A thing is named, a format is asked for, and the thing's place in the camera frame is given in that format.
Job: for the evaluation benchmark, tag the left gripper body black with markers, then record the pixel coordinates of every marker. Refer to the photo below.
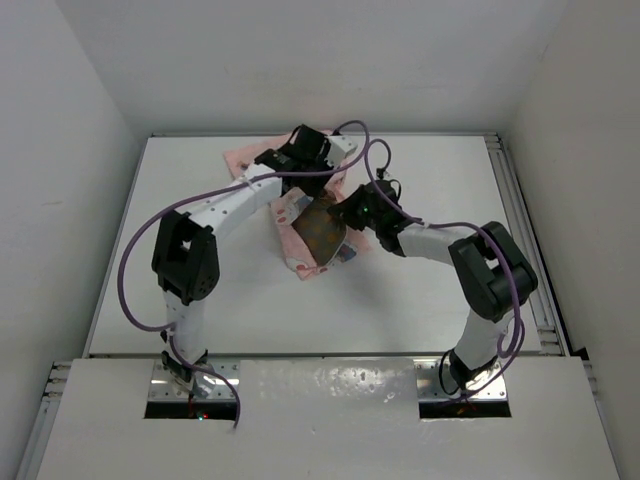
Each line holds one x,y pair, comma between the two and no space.
319,164

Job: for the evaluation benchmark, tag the olive pillow orange flowers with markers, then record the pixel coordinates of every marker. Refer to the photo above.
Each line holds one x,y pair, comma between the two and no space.
322,233

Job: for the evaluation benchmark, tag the pink cartoon pillowcase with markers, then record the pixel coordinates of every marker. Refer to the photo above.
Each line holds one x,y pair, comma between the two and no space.
287,208

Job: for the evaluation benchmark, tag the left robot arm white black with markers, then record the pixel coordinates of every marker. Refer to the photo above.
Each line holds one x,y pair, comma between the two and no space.
185,257

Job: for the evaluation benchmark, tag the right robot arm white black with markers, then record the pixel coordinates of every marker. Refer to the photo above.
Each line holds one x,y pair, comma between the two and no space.
495,276

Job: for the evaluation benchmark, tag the white front cover board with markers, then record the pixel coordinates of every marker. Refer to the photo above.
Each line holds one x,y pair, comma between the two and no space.
328,419

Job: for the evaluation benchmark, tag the back aluminium frame rail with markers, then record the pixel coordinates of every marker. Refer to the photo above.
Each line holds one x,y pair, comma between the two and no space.
211,134

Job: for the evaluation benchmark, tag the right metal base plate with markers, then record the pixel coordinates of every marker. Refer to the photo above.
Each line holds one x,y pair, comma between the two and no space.
487,386

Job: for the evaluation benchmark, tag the metal base plate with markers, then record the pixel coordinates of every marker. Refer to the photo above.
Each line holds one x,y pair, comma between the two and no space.
487,386
171,382

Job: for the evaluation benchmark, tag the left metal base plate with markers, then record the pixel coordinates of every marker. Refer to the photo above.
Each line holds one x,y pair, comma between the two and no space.
171,382

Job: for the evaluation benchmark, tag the left aluminium frame rail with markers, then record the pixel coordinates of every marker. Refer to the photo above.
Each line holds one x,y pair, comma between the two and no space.
44,421

